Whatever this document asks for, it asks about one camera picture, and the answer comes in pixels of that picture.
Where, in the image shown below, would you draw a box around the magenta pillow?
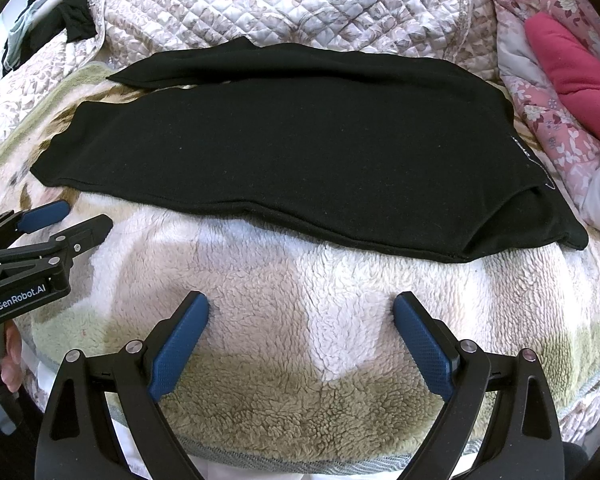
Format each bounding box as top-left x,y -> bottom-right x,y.
524,13 -> 600,140

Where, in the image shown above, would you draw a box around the pink floral comforter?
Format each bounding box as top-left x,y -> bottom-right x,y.
493,0 -> 600,231

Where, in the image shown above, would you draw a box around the black pants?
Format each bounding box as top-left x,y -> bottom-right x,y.
31,38 -> 588,263

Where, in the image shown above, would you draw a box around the quilted beige bedspread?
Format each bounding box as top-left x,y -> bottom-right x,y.
0,0 -> 498,146

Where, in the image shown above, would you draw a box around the person's left hand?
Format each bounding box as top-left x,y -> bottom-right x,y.
1,321 -> 23,393

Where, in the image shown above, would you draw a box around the floral fleece blanket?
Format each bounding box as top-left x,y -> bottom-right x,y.
0,64 -> 600,474

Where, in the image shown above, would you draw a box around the dark clothes on rail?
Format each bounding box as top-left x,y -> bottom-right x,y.
2,0 -> 96,76

